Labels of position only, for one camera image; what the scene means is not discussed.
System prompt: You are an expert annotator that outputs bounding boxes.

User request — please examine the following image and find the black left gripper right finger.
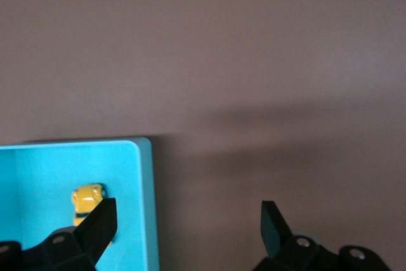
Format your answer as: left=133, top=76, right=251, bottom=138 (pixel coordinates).
left=253, top=200, right=390, bottom=271

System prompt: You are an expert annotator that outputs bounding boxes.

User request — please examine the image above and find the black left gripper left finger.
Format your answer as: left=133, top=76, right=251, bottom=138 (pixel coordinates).
left=0, top=197, right=119, bottom=271

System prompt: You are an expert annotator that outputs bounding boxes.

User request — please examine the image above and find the yellow beetle toy car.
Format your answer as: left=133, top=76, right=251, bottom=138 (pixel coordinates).
left=70, top=182, right=115, bottom=249

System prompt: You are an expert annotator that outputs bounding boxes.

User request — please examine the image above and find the teal plastic box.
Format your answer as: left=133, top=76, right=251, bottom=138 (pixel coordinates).
left=0, top=136, right=160, bottom=271

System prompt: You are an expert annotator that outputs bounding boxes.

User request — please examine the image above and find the brown table mat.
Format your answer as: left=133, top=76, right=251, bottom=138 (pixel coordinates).
left=0, top=0, right=406, bottom=271

